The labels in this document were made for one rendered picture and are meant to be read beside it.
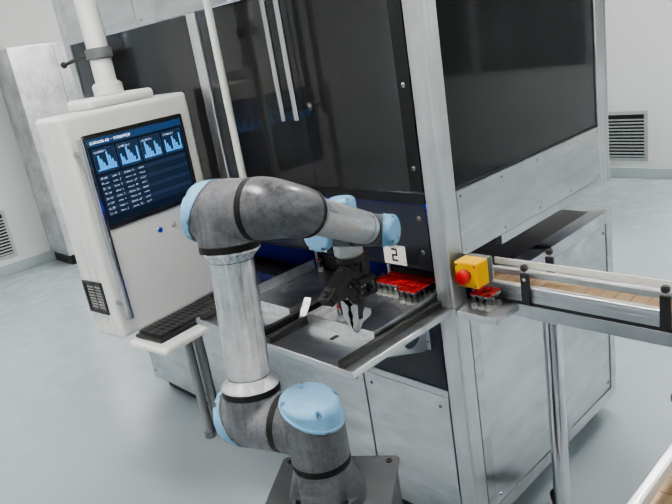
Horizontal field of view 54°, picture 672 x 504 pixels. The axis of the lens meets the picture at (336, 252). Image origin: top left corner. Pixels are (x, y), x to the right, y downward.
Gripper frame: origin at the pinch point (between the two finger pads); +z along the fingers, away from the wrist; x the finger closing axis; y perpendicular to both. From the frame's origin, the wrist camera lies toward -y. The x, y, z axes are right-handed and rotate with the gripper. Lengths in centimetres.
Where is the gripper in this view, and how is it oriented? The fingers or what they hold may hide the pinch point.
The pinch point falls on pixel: (354, 329)
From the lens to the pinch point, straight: 173.7
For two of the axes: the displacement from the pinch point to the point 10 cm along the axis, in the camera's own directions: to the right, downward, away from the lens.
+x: -7.0, -1.1, 7.1
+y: 7.0, -3.1, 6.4
